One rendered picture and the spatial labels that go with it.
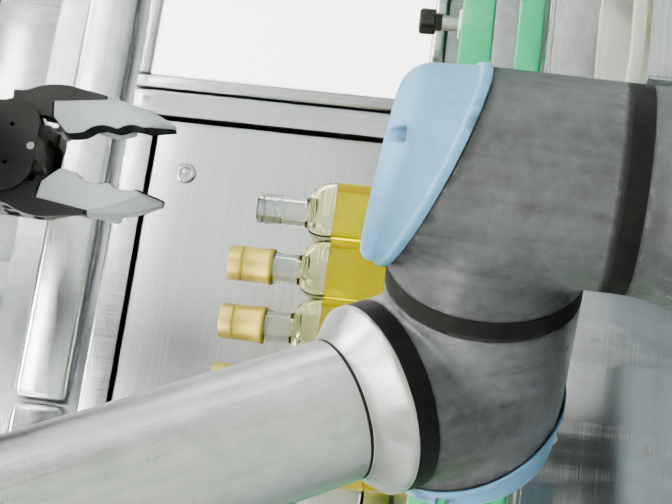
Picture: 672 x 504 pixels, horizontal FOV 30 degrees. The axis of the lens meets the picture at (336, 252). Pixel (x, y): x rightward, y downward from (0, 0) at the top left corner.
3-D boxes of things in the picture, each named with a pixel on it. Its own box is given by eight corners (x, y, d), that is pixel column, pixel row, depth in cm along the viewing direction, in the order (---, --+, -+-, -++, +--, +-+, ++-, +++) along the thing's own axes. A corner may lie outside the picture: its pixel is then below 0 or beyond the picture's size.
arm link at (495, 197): (632, 143, 61) (357, 110, 62) (590, 360, 68) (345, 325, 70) (629, 42, 71) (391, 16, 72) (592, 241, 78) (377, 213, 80)
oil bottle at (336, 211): (525, 218, 124) (312, 194, 126) (531, 200, 119) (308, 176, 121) (520, 272, 123) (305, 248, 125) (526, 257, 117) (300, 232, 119)
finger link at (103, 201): (175, 219, 98) (68, 181, 99) (161, 196, 92) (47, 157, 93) (160, 255, 97) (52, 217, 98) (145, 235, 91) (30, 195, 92)
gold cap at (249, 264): (278, 254, 124) (234, 249, 124) (275, 245, 120) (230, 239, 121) (273, 289, 123) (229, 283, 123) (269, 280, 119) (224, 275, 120)
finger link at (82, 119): (184, 116, 100) (69, 129, 100) (171, 88, 94) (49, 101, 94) (186, 153, 99) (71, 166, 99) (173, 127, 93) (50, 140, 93)
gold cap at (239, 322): (270, 311, 122) (225, 306, 122) (266, 303, 119) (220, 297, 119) (265, 347, 121) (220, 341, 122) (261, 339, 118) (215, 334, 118)
